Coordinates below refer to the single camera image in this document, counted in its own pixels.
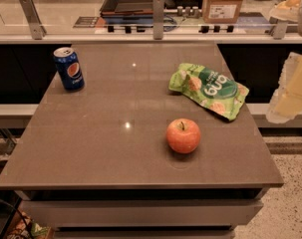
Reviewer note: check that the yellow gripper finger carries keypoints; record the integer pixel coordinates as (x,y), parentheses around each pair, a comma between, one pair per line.
(286,102)
(287,10)

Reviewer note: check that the green rice chip bag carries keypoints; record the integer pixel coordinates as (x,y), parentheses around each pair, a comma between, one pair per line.
(210,89)

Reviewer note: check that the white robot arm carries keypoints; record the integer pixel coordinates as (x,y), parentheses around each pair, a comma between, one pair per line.
(286,102)

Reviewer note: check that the blue pepsi can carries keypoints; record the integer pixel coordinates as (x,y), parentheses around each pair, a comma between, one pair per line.
(68,67)

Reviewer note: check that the snack bag on floor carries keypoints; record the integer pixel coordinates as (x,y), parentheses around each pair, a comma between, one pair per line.
(24,227)

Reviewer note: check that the cardboard box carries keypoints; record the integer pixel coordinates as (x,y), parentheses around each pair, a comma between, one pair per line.
(221,11)

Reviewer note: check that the red apple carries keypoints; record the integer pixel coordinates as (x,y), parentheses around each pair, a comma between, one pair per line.
(183,135)

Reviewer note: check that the dark open tray box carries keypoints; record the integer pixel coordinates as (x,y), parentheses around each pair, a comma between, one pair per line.
(126,7)

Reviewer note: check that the right metal glass bracket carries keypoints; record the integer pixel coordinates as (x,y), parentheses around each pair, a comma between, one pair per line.
(278,28)

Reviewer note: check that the metal glass bracket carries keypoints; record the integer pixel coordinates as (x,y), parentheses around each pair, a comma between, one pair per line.
(278,28)
(36,27)
(157,16)

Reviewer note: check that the middle metal glass bracket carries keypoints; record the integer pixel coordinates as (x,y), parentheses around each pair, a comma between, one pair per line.
(157,16)

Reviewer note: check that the left metal glass bracket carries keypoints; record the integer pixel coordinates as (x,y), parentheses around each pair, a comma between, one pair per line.
(36,27)

